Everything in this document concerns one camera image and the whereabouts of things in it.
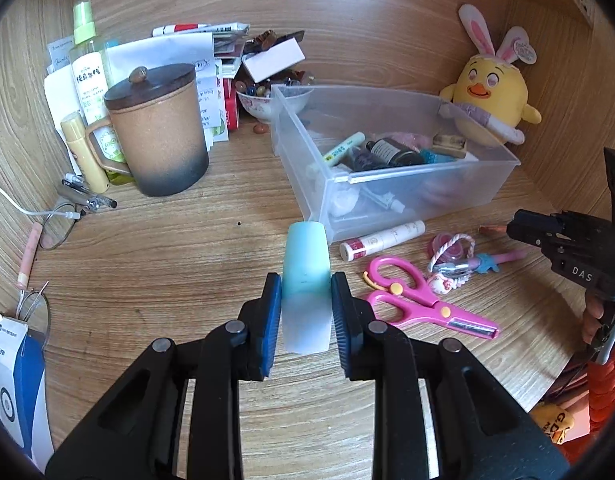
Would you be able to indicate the pale yellow tube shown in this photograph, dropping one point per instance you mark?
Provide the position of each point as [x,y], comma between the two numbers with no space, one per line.
[84,152]

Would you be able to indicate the stack of papers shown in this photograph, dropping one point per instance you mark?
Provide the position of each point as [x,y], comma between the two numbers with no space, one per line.
[157,55]

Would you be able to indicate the person's right hand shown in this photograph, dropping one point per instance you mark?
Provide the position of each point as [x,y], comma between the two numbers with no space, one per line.
[594,320]

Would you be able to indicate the blue white carton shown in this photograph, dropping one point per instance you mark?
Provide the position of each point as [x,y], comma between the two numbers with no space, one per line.
[17,385]

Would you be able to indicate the teal white cylinder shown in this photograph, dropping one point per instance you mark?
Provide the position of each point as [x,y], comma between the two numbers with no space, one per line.
[307,280]

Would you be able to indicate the pink pen with blue star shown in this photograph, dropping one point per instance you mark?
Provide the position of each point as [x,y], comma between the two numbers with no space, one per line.
[497,260]

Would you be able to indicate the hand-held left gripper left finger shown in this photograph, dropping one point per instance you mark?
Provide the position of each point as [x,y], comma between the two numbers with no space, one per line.
[272,325]

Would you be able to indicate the small white tube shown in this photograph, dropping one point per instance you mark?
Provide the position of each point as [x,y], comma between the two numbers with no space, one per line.
[382,200]

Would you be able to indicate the white ceramic bowl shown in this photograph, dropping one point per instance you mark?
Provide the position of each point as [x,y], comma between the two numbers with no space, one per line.
[257,102]

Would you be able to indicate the white red lip balm stick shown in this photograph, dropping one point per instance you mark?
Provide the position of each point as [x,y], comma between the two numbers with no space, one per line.
[382,240]

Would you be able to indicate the green printed packet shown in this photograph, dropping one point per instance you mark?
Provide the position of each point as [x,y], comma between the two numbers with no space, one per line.
[118,176]

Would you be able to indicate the clear plastic storage box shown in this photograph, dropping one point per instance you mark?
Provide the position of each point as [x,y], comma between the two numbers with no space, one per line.
[387,185]

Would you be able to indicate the dark purple small bottle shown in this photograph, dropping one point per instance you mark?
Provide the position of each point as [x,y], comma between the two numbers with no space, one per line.
[363,160]

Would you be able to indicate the brown pebble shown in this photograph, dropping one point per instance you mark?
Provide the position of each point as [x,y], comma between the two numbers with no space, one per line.
[261,129]

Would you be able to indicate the yellow chick plush toy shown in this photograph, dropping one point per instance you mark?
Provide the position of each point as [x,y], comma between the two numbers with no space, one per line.
[492,90]

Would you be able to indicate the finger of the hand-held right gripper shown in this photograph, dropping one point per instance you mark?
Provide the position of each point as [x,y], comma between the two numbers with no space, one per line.
[532,227]

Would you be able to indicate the white cardboard box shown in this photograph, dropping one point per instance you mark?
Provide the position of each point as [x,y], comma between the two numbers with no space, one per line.
[275,60]

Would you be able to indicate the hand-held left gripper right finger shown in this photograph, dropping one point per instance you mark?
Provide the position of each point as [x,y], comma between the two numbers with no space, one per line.
[340,325]

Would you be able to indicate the thin frame glasses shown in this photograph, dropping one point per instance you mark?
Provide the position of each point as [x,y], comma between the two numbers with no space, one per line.
[57,227]

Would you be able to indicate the white green ointment tube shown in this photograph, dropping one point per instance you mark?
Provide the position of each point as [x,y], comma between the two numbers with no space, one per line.
[343,149]

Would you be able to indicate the person's right forearm orange sleeve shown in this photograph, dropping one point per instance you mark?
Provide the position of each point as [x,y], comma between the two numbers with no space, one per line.
[607,400]

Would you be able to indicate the small beige striped box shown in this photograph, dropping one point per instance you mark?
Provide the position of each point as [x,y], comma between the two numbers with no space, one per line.
[450,141]

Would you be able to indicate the brown crayon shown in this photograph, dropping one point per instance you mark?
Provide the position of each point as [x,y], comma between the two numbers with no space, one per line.
[493,230]

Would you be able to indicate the pink scissors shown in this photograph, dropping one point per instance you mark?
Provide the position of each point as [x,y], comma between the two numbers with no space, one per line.
[417,295]

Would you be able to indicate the bundle of pens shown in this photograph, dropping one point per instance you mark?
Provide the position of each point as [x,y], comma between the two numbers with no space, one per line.
[89,195]

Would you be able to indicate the red white box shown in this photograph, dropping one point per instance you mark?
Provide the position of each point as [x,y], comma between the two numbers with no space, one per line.
[231,105]

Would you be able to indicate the red white marker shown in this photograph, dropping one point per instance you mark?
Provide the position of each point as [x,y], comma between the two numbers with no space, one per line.
[187,28]

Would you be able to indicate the brown lidded mug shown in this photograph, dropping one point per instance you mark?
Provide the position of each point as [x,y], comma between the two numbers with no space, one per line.
[157,135]

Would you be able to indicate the dark labelled bottle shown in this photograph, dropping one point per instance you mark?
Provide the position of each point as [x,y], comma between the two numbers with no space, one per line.
[395,152]

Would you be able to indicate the small yellow plush toy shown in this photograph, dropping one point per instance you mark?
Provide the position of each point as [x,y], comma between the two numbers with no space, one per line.
[552,422]

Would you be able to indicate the green cap spray bottle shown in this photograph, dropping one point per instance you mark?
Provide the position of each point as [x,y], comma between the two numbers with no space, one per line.
[89,70]

